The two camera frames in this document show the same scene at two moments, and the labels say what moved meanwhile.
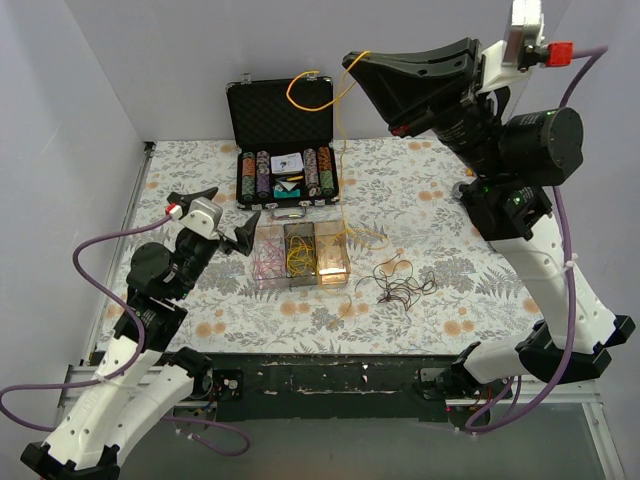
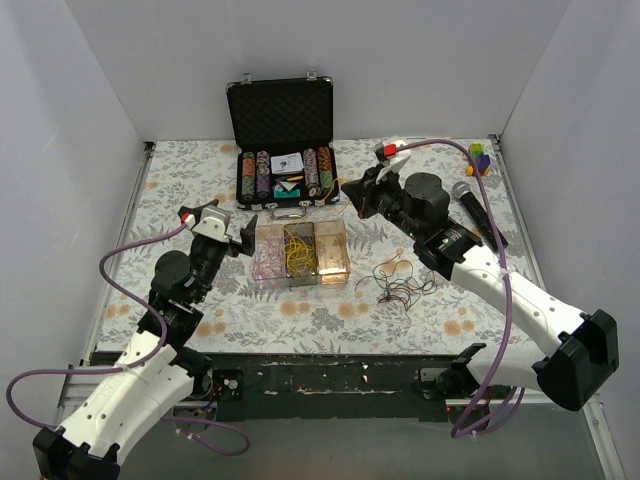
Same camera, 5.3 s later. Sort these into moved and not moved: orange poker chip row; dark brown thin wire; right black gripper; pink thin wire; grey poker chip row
Moved: right black gripper
Not moved: dark brown thin wire; orange poker chip row; grey poker chip row; pink thin wire
